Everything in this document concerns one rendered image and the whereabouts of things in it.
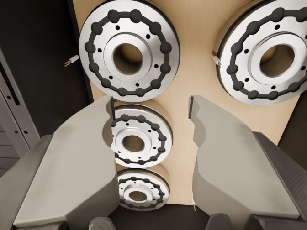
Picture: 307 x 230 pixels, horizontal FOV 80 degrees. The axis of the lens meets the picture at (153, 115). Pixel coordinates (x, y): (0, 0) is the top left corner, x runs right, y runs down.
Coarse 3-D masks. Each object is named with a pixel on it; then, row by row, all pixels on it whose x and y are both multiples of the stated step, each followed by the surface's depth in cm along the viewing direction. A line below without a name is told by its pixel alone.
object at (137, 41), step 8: (120, 32) 17; (128, 32) 17; (112, 40) 17; (120, 40) 17; (128, 40) 17; (136, 40) 17; (144, 40) 17; (104, 48) 18; (112, 48) 18; (144, 48) 17; (104, 56) 18; (112, 56) 18; (144, 56) 18; (152, 56) 18; (112, 64) 18; (144, 64) 18; (112, 72) 19; (120, 72) 19; (128, 72) 19; (136, 72) 19; (144, 72) 19; (120, 80) 19; (128, 80) 19; (136, 80) 19
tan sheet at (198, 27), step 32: (96, 0) 19; (160, 0) 18; (192, 0) 18; (224, 0) 18; (192, 32) 20; (192, 64) 21; (96, 96) 25; (160, 96) 24; (224, 96) 23; (192, 128) 26; (256, 128) 25; (192, 160) 30
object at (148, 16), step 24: (120, 0) 16; (96, 24) 17; (120, 24) 17; (144, 24) 17; (168, 24) 16; (96, 48) 18; (168, 48) 18; (96, 72) 20; (168, 72) 19; (120, 96) 21; (144, 96) 21
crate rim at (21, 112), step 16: (0, 32) 12; (0, 48) 12; (0, 64) 13; (0, 80) 13; (16, 80) 13; (16, 96) 15; (16, 112) 15; (32, 112) 15; (32, 128) 15; (32, 144) 16
